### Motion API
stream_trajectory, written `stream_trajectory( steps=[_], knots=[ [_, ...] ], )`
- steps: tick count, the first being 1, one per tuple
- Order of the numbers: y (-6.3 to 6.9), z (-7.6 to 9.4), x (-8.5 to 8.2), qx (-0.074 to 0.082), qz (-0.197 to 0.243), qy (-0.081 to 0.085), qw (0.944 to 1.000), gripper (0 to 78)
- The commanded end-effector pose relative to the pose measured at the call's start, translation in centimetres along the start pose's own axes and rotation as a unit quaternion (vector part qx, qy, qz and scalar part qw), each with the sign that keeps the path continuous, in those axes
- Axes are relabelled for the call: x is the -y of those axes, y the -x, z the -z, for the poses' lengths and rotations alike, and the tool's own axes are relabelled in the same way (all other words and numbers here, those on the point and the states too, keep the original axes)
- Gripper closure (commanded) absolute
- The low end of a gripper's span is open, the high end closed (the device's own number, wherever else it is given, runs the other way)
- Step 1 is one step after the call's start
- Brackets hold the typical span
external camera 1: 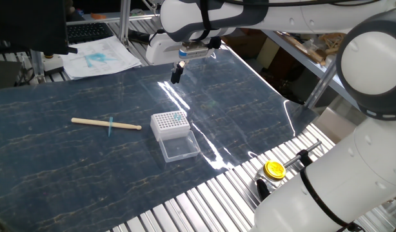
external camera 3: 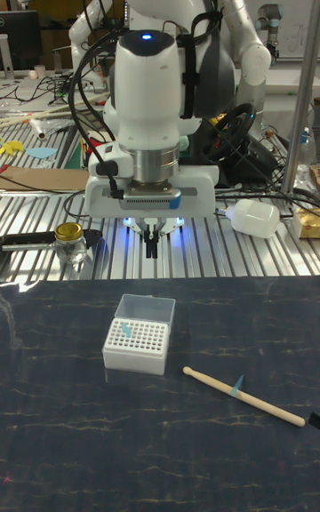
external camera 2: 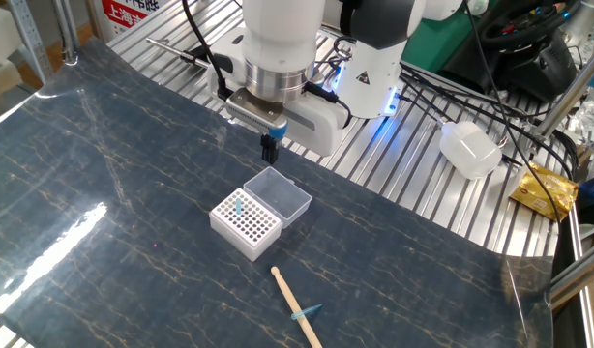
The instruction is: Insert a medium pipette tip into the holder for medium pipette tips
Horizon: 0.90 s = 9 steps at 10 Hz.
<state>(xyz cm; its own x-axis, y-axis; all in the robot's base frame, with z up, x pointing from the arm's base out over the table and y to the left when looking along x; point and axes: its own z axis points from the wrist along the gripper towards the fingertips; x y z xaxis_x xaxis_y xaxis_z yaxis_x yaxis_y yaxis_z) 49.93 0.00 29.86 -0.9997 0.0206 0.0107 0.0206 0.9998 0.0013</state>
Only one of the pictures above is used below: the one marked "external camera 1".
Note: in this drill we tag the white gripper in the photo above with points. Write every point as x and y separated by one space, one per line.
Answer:
162 51

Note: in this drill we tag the blue medium pipette tip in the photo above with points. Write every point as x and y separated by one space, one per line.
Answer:
177 116
110 127

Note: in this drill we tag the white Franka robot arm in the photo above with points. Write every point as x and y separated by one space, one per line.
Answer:
372 64

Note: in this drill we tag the white pipette tip holder box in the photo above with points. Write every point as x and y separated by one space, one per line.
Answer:
170 129

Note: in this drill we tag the printed paper sheets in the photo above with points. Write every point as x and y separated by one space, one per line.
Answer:
104 61

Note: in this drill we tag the clear plastic box lid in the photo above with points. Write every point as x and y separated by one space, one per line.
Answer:
180 148

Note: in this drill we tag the small orange tool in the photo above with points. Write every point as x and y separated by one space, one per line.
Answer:
98 16

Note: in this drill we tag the black keyboard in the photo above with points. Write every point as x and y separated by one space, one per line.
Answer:
88 32

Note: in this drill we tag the wooden drumstick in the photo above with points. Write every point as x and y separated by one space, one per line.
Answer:
91 121

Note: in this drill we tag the glass jar yellow lid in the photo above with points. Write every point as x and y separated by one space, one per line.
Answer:
274 169

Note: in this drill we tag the dark blue marble mat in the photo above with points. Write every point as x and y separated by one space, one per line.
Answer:
88 177

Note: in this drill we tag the grey metal shelf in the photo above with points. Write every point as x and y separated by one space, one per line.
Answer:
320 84

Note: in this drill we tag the black monitor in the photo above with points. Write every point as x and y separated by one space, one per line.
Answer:
24 25

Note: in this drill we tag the aluminium frame post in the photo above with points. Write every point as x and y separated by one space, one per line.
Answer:
124 19

